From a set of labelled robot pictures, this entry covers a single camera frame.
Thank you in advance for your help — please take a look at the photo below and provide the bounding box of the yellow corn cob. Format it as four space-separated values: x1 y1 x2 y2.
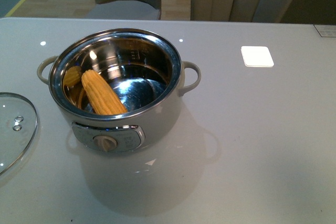
81 70 127 115

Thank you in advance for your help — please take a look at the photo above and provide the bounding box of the white electric cooking pot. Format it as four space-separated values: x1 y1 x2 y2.
37 28 201 153

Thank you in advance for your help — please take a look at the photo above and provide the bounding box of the table label sticker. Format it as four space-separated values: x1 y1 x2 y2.
314 25 336 38

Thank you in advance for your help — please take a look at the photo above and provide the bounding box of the glass pot lid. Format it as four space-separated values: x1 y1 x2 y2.
1 92 38 175

